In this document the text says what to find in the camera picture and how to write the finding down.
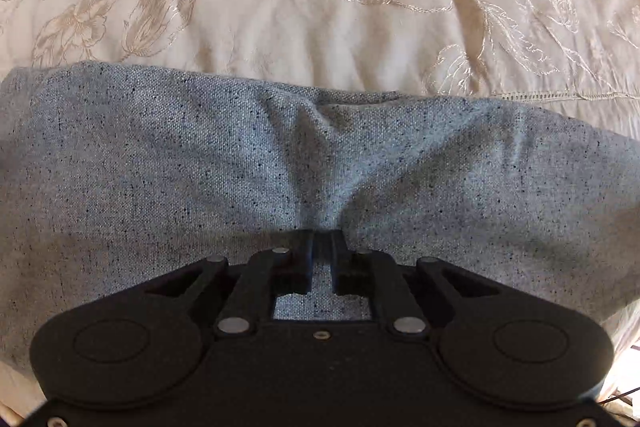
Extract grey speckled pants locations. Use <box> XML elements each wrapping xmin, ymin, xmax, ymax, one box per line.
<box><xmin>1</xmin><ymin>62</ymin><xmax>639</xmax><ymax>372</ymax></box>

